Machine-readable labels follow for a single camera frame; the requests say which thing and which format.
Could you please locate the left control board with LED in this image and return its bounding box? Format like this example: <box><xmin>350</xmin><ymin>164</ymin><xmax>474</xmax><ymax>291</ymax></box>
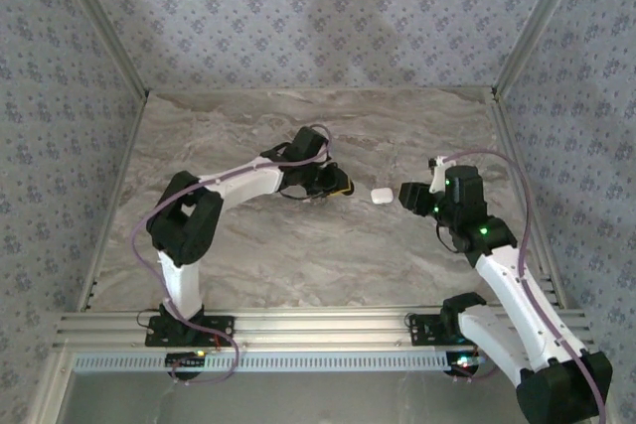
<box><xmin>165</xmin><ymin>350</ymin><xmax>209</xmax><ymax>379</ymax></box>

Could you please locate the control board with led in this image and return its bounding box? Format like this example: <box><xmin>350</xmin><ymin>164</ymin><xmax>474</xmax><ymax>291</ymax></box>
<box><xmin>445</xmin><ymin>352</ymin><xmax>487</xmax><ymax>379</ymax></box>
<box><xmin>165</xmin><ymin>350</ymin><xmax>209</xmax><ymax>379</ymax></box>

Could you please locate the right aluminium corner post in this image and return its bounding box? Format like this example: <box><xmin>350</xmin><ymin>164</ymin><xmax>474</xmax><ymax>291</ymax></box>
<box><xmin>491</xmin><ymin>0</ymin><xmax>595</xmax><ymax>97</ymax></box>

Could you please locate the aluminium corner post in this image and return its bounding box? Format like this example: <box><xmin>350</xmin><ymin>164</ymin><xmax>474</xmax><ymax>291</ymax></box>
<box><xmin>49</xmin><ymin>0</ymin><xmax>150</xmax><ymax>97</ymax></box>
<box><xmin>491</xmin><ymin>0</ymin><xmax>595</xmax><ymax>97</ymax></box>

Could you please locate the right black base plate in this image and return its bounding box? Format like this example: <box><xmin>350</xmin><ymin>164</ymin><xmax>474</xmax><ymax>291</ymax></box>
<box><xmin>407</xmin><ymin>312</ymin><xmax>501</xmax><ymax>348</ymax></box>

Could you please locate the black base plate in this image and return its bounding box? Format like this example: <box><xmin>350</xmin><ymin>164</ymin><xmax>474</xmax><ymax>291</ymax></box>
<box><xmin>144</xmin><ymin>315</ymin><xmax>236</xmax><ymax>348</ymax></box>
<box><xmin>407</xmin><ymin>312</ymin><xmax>501</xmax><ymax>348</ymax></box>

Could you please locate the grey metal panel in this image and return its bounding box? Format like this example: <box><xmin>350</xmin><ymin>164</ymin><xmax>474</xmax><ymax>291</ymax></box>
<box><xmin>59</xmin><ymin>371</ymin><xmax>592</xmax><ymax>424</ymax></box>

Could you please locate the right control board with LED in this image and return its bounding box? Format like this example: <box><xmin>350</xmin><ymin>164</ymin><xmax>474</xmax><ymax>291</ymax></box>
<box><xmin>445</xmin><ymin>352</ymin><xmax>487</xmax><ymax>379</ymax></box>

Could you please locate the grey slotted cable tray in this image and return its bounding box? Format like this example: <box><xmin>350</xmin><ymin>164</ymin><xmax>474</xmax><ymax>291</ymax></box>
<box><xmin>73</xmin><ymin>350</ymin><xmax>448</xmax><ymax>374</ymax></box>

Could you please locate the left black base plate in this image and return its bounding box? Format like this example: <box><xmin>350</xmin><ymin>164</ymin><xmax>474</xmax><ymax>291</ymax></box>
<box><xmin>144</xmin><ymin>315</ymin><xmax>236</xmax><ymax>348</ymax></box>

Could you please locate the right aluminium table side rail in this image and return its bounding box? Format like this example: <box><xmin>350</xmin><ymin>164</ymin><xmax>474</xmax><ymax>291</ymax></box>
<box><xmin>489</xmin><ymin>90</ymin><xmax>570</xmax><ymax>310</ymax></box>

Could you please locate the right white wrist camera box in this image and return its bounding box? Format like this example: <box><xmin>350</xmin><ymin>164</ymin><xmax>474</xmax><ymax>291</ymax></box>
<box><xmin>426</xmin><ymin>155</ymin><xmax>451</xmax><ymax>196</ymax></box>

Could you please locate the aluminium mounting rail beam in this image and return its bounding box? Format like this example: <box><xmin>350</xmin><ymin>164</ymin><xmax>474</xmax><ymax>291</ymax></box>
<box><xmin>53</xmin><ymin>308</ymin><xmax>595</xmax><ymax>350</ymax></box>

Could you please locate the aluminium table side rail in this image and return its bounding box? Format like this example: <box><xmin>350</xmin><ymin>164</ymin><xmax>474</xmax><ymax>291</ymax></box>
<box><xmin>489</xmin><ymin>90</ymin><xmax>570</xmax><ymax>310</ymax></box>
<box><xmin>77</xmin><ymin>93</ymin><xmax>150</xmax><ymax>314</ymax></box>

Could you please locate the left aluminium corner post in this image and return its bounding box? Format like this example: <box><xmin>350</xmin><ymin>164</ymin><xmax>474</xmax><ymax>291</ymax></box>
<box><xmin>49</xmin><ymin>0</ymin><xmax>150</xmax><ymax>97</ymax></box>

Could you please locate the left aluminium table side rail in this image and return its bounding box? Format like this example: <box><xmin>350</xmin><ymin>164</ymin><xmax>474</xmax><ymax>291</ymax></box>
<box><xmin>77</xmin><ymin>93</ymin><xmax>150</xmax><ymax>314</ymax></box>

